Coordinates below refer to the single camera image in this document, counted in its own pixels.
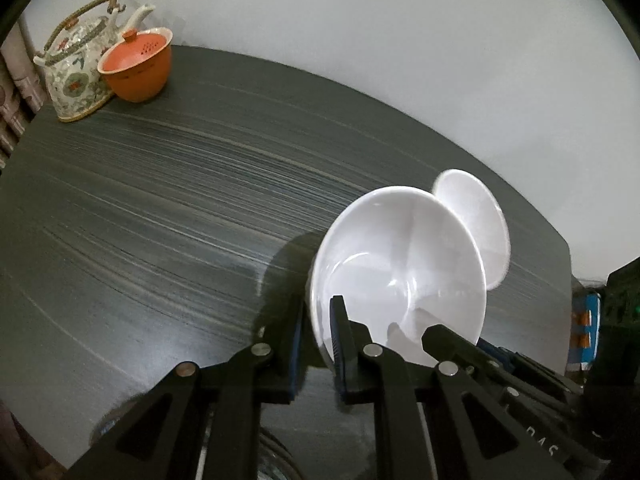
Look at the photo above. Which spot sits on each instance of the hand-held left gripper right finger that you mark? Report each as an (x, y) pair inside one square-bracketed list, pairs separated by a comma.
[(336, 355)]

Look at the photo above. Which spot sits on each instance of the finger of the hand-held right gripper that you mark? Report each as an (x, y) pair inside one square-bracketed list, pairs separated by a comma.
[(494, 353), (436, 336)]

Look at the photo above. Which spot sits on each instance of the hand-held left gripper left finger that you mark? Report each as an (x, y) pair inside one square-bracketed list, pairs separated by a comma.
[(298, 360)]

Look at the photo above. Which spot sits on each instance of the white bowl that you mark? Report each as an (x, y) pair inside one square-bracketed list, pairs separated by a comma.
[(400, 240)]

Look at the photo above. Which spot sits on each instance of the blue cardboard box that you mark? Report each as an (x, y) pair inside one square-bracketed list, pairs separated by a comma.
[(584, 335)]

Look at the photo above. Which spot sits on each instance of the pink bowl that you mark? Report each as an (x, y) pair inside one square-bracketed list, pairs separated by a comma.
[(480, 220)]

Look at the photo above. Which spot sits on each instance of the orange lidded cup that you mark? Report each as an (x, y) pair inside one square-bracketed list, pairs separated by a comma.
[(140, 77)]

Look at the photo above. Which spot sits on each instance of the floral ceramic teapot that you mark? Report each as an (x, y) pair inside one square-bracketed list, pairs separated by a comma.
[(75, 80)]

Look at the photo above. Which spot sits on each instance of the pale ribbed fixture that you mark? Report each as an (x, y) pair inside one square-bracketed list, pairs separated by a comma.
[(12, 90)]

